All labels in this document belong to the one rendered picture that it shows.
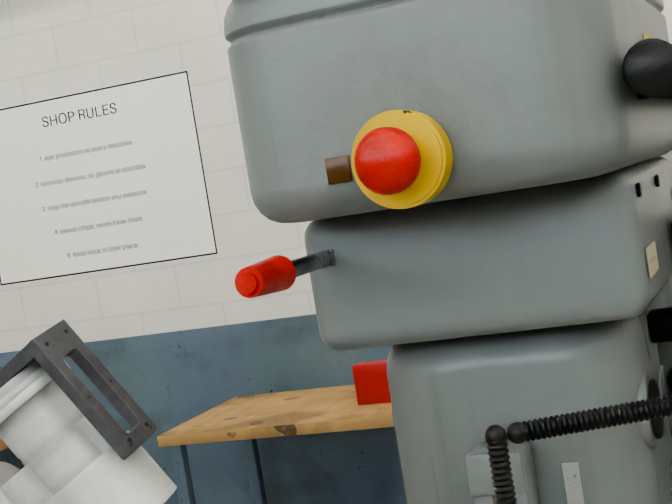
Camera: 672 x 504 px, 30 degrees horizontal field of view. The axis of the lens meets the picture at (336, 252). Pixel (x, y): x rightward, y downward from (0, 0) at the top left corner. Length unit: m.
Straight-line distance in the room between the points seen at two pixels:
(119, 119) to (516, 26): 5.23
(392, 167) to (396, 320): 0.19
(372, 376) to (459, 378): 4.02
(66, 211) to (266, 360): 1.22
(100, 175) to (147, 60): 0.59
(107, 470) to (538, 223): 0.33
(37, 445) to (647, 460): 0.44
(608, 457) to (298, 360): 4.77
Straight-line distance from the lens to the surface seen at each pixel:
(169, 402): 5.98
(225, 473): 5.93
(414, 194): 0.76
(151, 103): 5.87
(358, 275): 0.90
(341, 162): 0.79
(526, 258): 0.86
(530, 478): 0.91
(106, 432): 0.73
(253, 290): 0.77
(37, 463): 0.75
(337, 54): 0.79
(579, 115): 0.77
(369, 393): 4.96
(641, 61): 0.78
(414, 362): 0.94
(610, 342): 0.92
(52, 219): 6.16
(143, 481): 0.74
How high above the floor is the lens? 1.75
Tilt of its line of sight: 3 degrees down
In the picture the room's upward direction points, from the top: 9 degrees counter-clockwise
